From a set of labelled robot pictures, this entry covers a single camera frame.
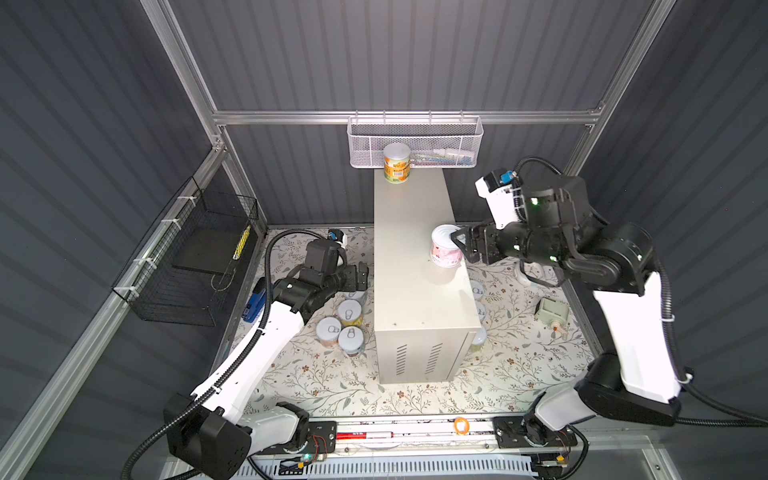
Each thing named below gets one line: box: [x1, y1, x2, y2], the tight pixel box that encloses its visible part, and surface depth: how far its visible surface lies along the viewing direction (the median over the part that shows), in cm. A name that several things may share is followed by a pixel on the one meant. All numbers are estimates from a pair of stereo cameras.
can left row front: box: [338, 326, 365, 356], surface depth 86 cm
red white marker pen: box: [336, 431, 395, 440], surface depth 75 cm
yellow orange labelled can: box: [383, 142, 411, 184], surface depth 82 cm
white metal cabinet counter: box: [374, 169, 481, 384], surface depth 69 cm
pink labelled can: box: [431, 224, 464, 269], surface depth 64 cm
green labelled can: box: [316, 316, 341, 348], surface depth 88 cm
